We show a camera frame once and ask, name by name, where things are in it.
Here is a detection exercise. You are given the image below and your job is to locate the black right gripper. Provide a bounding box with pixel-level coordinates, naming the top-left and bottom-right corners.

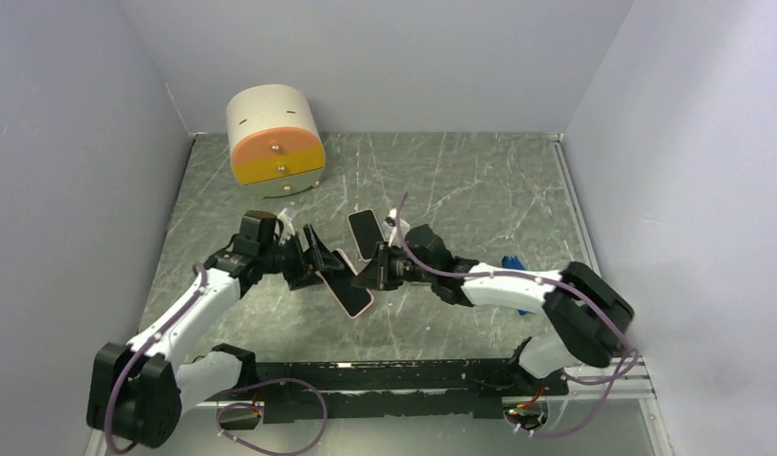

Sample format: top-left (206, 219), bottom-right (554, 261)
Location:
top-left (352, 242), bottom-right (435, 292)

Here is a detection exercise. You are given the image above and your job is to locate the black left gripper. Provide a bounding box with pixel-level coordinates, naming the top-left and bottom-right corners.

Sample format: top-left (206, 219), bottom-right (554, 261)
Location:
top-left (259, 223), bottom-right (343, 290)

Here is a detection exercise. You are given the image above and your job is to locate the pink phone case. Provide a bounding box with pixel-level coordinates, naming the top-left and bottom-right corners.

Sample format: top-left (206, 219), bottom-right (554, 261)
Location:
top-left (314, 248), bottom-right (375, 320)

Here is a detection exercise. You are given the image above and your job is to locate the black phone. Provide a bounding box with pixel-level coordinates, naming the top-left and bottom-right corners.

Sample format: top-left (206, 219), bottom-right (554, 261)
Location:
top-left (315, 250), bottom-right (372, 317)
top-left (347, 208), bottom-right (390, 262)

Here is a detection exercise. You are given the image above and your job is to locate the black phone front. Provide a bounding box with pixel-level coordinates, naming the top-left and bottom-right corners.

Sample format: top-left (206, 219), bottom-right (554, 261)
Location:
top-left (347, 208), bottom-right (390, 262)

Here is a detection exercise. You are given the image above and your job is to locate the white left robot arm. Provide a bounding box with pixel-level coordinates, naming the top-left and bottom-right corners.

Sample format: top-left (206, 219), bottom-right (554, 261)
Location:
top-left (86, 210), bottom-right (352, 455)

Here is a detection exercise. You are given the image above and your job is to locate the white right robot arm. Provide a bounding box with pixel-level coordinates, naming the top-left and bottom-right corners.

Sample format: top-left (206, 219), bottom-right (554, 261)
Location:
top-left (352, 225), bottom-right (635, 394)

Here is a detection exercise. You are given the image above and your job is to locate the cream round drawer box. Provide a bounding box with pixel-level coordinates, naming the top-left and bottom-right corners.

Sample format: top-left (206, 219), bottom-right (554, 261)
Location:
top-left (226, 84), bottom-right (326, 199)

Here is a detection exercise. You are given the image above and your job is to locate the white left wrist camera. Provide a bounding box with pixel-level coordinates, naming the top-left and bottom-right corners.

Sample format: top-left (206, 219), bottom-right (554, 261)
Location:
top-left (276, 207), bottom-right (298, 245)

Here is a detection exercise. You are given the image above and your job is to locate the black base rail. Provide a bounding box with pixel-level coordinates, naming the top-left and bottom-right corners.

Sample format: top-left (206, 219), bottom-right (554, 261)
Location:
top-left (211, 358), bottom-right (569, 424)

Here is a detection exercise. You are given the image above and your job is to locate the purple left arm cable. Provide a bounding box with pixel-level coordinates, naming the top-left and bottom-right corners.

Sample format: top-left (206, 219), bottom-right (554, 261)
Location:
top-left (104, 262), bottom-right (208, 454)

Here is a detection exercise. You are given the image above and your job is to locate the aluminium frame rail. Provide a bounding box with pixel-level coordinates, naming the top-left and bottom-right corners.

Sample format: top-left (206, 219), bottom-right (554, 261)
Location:
top-left (559, 357), bottom-right (654, 399)

